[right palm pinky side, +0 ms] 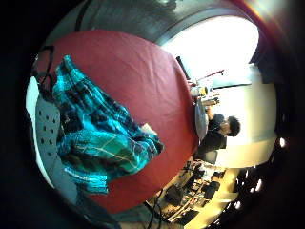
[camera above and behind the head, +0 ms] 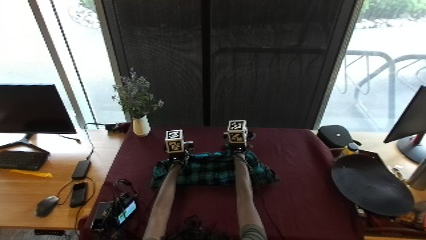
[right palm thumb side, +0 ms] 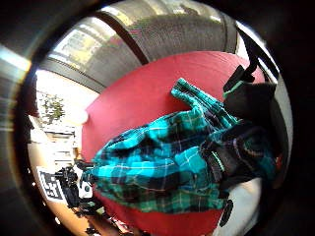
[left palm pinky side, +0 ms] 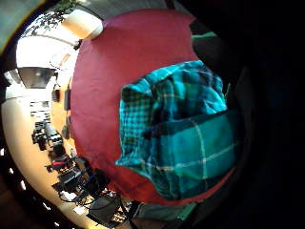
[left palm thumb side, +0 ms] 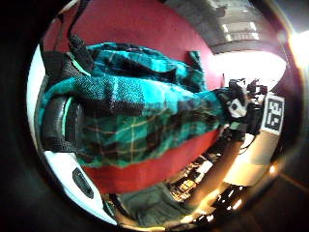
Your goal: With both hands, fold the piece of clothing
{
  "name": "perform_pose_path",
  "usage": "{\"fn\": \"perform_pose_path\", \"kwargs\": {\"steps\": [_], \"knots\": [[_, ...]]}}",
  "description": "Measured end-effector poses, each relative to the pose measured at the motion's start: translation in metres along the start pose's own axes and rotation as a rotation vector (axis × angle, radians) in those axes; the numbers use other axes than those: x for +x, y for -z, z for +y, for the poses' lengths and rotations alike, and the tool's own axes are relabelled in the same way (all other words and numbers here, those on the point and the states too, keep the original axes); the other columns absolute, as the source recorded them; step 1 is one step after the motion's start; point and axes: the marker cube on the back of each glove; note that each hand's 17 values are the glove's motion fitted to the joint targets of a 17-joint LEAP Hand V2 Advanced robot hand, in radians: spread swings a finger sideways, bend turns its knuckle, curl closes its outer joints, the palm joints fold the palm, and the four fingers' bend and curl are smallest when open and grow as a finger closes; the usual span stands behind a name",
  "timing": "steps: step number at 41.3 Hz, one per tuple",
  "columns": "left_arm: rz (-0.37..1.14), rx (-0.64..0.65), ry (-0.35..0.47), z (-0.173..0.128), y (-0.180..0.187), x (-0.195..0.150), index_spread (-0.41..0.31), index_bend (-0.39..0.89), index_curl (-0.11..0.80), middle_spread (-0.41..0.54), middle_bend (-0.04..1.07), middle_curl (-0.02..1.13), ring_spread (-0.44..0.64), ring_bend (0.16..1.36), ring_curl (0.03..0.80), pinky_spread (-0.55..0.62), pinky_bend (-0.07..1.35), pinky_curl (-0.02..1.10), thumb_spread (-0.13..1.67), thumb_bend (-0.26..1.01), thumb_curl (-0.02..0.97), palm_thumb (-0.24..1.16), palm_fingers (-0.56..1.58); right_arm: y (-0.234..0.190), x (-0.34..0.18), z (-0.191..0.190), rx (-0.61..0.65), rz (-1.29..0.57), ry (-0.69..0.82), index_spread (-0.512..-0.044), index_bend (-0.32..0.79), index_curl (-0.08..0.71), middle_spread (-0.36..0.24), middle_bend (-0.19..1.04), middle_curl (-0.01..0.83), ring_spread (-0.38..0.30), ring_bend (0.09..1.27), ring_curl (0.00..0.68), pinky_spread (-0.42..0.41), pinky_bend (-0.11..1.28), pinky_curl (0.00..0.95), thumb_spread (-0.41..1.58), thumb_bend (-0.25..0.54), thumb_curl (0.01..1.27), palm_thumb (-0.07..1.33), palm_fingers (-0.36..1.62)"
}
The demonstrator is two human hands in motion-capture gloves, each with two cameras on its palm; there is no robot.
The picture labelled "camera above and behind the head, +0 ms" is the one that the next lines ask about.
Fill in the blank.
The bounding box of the black cable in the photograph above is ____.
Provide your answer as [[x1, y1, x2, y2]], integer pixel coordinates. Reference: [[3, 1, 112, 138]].
[[56, 176, 96, 231]]

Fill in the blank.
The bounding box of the black oval tray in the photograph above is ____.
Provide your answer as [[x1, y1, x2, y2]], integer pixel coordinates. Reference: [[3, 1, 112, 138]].
[[330, 149, 415, 217]]

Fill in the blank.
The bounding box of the bunch of small flowers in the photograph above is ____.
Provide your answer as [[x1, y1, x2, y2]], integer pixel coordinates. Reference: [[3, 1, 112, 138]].
[[110, 67, 165, 120]]

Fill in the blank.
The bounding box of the black keyboard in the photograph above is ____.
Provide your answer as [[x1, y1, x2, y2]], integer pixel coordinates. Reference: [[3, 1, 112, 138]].
[[0, 150, 50, 172]]

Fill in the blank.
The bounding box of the black computer monitor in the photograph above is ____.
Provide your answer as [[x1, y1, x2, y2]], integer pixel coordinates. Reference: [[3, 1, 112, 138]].
[[0, 83, 77, 155]]

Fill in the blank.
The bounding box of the person's left hand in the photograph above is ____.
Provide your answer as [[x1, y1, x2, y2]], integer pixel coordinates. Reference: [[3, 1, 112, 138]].
[[166, 148, 193, 165]]

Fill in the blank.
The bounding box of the black monitor with red stand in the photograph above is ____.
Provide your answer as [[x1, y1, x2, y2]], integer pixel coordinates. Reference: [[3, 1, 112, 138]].
[[382, 85, 426, 164]]

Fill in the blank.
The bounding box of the dark red tablecloth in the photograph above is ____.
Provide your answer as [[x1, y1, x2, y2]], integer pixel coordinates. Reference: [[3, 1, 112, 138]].
[[78, 125, 366, 240]]

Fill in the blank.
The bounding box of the grey metal bike rack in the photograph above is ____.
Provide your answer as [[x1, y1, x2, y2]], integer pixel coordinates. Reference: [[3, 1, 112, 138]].
[[339, 49, 426, 128]]

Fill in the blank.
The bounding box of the black device with lit screen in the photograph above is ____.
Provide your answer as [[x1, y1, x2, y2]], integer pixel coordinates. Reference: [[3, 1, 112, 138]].
[[89, 192, 138, 233]]

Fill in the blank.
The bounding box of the yellow strip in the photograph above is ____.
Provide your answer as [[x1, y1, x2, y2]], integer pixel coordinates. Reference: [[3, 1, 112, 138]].
[[9, 169, 53, 179]]

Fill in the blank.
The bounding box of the white marker cube on left glove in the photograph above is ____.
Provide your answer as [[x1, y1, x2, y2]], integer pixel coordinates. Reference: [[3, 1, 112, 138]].
[[164, 129, 186, 154]]

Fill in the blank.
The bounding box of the white marker cube on right glove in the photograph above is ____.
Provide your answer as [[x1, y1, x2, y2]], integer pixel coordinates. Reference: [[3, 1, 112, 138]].
[[225, 119, 249, 144]]

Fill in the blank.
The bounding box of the white marker cube on glove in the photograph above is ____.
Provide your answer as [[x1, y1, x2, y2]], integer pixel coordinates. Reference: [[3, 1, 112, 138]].
[[225, 119, 249, 144], [164, 129, 186, 154]]

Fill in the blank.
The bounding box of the person's right hand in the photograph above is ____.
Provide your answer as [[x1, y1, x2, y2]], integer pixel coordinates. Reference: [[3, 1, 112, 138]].
[[225, 131, 257, 156]]

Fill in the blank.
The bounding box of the grey computer mouse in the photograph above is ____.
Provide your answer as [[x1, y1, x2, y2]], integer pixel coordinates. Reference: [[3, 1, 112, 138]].
[[35, 195, 60, 218]]

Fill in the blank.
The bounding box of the white vase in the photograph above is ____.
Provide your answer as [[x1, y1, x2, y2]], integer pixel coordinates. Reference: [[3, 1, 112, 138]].
[[132, 114, 152, 138]]

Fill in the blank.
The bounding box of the dark mesh window screen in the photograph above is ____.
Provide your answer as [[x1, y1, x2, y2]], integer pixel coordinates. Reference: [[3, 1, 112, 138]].
[[94, 0, 359, 130]]

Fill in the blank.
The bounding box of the green plaid cloth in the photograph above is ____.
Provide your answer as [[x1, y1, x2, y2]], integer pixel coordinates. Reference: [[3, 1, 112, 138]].
[[149, 149, 279, 190]]

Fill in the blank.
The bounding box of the black smartphone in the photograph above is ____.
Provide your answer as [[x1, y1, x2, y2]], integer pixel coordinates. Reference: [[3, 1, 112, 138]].
[[69, 181, 89, 209]]

